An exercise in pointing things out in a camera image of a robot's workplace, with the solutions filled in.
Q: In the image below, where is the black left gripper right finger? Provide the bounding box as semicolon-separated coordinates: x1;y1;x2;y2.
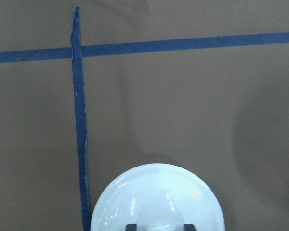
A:
183;224;196;231

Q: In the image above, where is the white ceramic lid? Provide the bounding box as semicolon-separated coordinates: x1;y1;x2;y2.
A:
91;163;225;231

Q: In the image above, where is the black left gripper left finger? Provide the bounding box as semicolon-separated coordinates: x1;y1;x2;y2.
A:
125;224;137;231

